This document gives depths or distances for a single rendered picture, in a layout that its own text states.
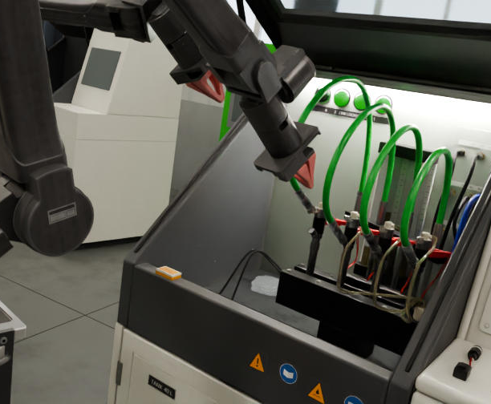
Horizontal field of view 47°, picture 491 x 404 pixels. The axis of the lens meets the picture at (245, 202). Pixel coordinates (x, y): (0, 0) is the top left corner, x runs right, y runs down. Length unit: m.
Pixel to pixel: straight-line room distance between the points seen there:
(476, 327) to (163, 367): 0.66
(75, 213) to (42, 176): 0.06
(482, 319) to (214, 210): 0.70
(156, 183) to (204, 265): 2.88
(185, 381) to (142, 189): 3.11
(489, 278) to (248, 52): 0.67
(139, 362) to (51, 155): 0.84
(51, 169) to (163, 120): 3.70
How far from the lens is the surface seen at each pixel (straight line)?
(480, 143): 1.44
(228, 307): 1.15
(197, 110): 6.16
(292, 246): 1.68
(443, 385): 0.99
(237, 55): 0.74
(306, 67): 0.87
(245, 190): 1.57
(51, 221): 0.61
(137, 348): 1.37
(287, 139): 0.86
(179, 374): 1.29
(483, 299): 1.18
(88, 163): 4.00
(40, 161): 0.60
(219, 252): 1.55
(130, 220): 4.31
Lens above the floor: 1.41
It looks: 13 degrees down
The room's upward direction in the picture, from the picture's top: 9 degrees clockwise
